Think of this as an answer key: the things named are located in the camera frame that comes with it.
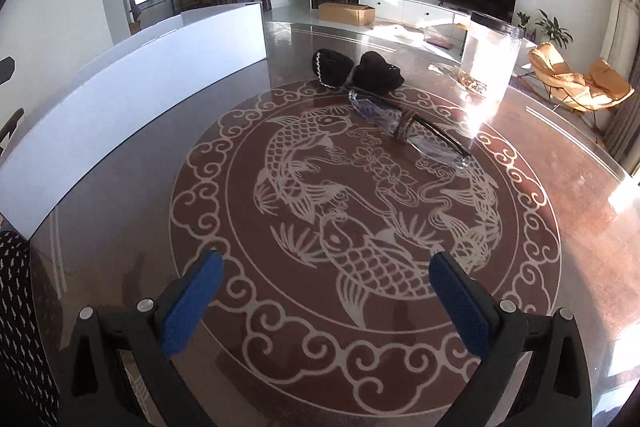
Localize white board panel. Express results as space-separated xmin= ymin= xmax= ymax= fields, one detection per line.
xmin=0 ymin=2 xmax=268 ymax=240

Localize brown patterned glass desktop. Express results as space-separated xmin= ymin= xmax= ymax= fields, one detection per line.
xmin=0 ymin=19 xmax=640 ymax=427

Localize black white-dotted clothing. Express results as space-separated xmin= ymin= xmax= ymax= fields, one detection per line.
xmin=0 ymin=231 xmax=61 ymax=427

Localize brown hair tie on eyeglasses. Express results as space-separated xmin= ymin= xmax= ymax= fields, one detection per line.
xmin=392 ymin=109 xmax=421 ymax=142

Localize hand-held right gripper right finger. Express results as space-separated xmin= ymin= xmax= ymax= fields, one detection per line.
xmin=429 ymin=251 xmax=593 ymax=427

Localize large green potted plant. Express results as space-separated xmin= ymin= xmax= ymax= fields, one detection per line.
xmin=534 ymin=9 xmax=575 ymax=50

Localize window curtain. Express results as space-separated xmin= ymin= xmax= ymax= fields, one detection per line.
xmin=597 ymin=0 xmax=640 ymax=168

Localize cardboard box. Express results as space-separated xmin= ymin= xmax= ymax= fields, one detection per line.
xmin=318 ymin=2 xmax=376 ymax=26

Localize clear eyeglasses with black arms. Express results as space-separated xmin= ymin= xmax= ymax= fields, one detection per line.
xmin=347 ymin=88 xmax=473 ymax=170

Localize white television cabinet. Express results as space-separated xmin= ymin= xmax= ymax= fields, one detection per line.
xmin=359 ymin=0 xmax=538 ymax=60

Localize clear plastic jar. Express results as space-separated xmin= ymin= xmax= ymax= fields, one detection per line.
xmin=457 ymin=12 xmax=526 ymax=102

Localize yellow lounge chair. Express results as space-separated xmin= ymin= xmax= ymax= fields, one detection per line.
xmin=527 ymin=42 xmax=636 ymax=118

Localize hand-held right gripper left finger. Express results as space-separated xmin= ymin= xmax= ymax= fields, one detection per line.
xmin=70 ymin=249 xmax=226 ymax=427

